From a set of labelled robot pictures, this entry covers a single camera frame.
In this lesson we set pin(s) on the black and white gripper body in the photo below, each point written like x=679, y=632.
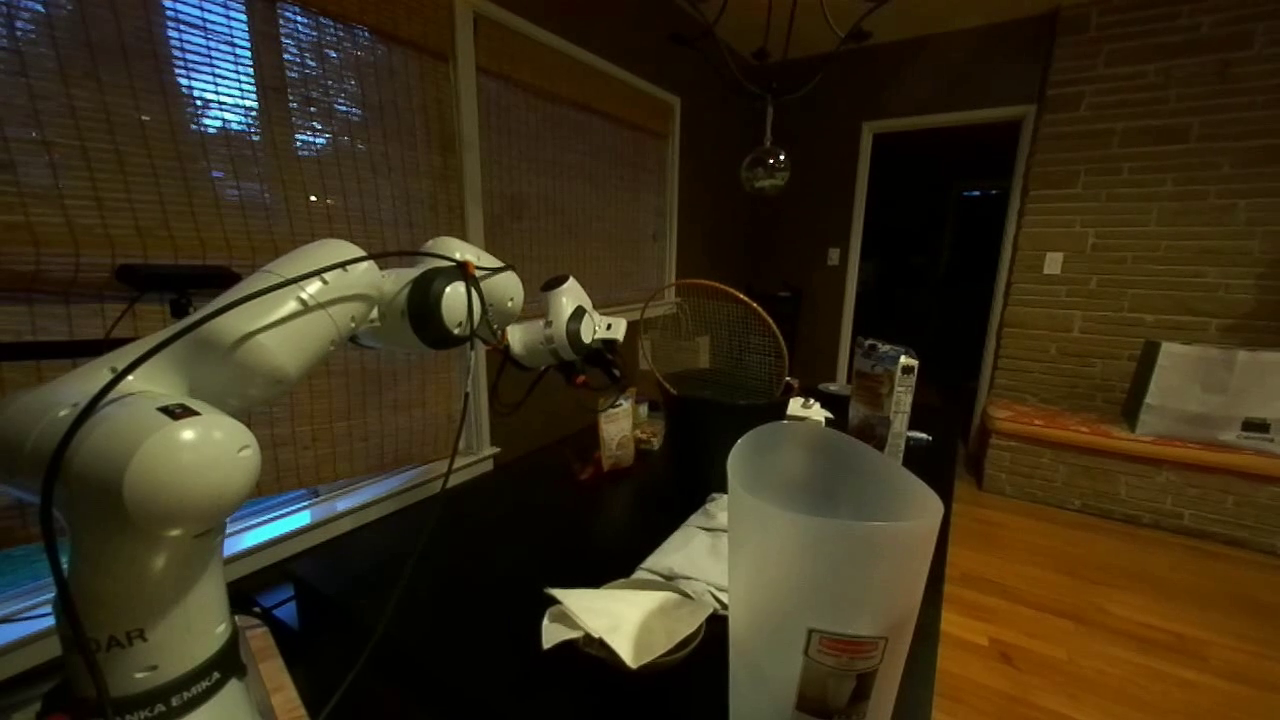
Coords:
x=578, y=330

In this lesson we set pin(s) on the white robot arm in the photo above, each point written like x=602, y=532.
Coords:
x=137, y=456

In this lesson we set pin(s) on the frosted white plastic container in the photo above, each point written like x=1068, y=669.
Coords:
x=831, y=549

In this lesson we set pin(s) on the badminton racket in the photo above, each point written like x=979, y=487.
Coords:
x=715, y=342

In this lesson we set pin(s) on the tall black vase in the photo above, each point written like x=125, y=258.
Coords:
x=704, y=417

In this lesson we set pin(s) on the crumpled white paper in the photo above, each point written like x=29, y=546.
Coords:
x=697, y=554

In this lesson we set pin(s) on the hanging globe lamp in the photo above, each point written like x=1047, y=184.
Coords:
x=766, y=167

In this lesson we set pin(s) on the white folded napkin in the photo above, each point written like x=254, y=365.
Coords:
x=639, y=624

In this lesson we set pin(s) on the colourful picture box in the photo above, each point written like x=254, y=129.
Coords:
x=883, y=395

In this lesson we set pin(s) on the white board on bench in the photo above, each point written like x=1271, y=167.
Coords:
x=1205, y=395

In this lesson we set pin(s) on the wall light switch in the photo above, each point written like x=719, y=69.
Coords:
x=1052, y=264

